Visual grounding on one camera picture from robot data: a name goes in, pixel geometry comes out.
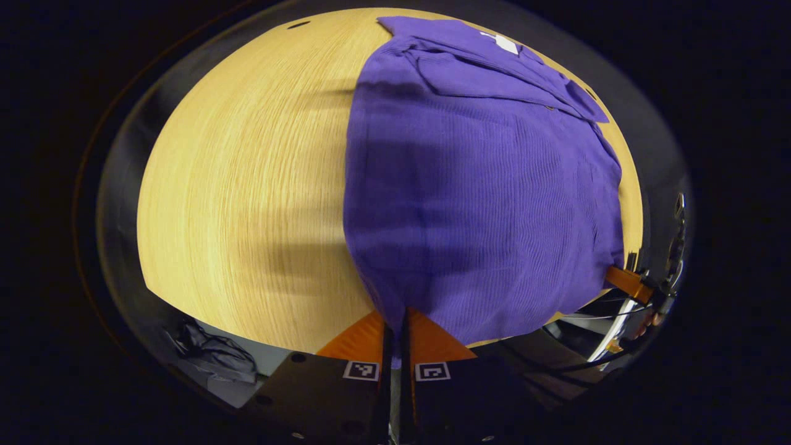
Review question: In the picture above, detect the grey crumpled cloth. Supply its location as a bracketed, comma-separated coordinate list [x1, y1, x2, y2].
[175, 318, 259, 385]

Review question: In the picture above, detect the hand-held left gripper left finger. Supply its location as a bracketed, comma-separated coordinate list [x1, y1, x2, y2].
[240, 310, 395, 445]

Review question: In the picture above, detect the purple shirt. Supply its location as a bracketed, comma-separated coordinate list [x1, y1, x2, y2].
[343, 15, 625, 368]

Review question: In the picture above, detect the curved silver metal bar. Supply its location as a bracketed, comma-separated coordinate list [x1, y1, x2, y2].
[586, 299, 638, 363]

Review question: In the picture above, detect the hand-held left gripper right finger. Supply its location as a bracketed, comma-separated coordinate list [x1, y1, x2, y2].
[399, 307, 552, 445]

